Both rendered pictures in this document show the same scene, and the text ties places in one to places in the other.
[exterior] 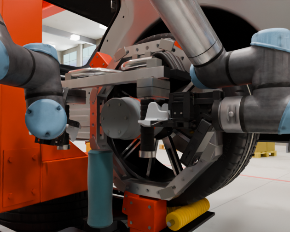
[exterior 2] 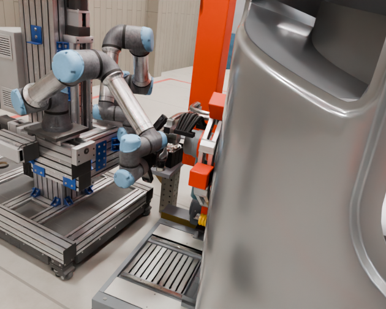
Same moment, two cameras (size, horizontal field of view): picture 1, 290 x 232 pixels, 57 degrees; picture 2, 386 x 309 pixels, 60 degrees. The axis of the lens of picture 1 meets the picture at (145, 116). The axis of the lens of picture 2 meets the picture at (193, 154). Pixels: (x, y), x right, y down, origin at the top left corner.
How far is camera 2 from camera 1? 1.58 m
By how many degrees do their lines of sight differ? 74
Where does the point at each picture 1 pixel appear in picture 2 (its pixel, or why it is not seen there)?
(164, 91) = (170, 140)
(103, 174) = not seen: hidden behind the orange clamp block
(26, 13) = (209, 49)
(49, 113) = (119, 133)
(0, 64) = (98, 116)
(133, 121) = (185, 148)
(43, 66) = (119, 116)
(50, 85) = (125, 122)
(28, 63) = (110, 115)
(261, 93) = not seen: hidden behind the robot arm
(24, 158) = not seen: hidden behind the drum
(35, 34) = (214, 64)
